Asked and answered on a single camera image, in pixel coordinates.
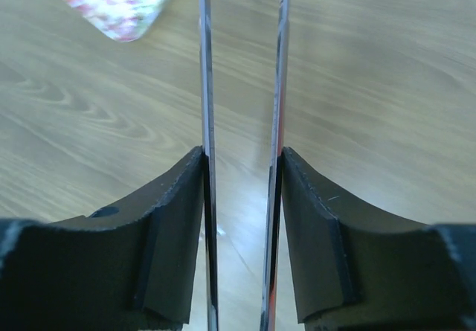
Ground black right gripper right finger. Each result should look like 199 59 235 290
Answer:
282 147 475 330

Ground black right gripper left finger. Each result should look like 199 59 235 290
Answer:
1 147 204 330

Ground metal tongs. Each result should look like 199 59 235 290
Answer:
199 0 290 330

